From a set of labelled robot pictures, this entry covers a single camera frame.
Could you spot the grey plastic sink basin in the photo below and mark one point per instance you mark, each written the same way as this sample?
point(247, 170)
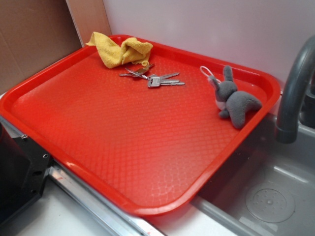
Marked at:
point(265, 188)

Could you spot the yellow microfiber cloth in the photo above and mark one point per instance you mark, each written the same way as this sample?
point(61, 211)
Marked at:
point(131, 50)

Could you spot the grey plush bunny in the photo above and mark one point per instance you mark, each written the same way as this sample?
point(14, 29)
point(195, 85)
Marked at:
point(233, 104)

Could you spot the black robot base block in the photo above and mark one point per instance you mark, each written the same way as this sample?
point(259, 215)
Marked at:
point(24, 167)

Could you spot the brown cardboard panel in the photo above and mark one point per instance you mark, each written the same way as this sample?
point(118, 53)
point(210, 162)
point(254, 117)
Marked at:
point(33, 35)

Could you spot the red plastic tray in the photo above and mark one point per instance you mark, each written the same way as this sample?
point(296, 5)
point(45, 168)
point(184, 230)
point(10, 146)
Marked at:
point(148, 150)

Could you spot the grey plastic faucet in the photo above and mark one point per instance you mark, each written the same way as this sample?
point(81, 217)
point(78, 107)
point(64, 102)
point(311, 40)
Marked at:
point(298, 100)

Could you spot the silver metal counter rail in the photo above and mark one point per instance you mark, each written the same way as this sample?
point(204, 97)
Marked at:
point(68, 207)

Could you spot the silver key bunch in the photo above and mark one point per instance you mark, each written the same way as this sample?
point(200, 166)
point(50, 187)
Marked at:
point(154, 81)

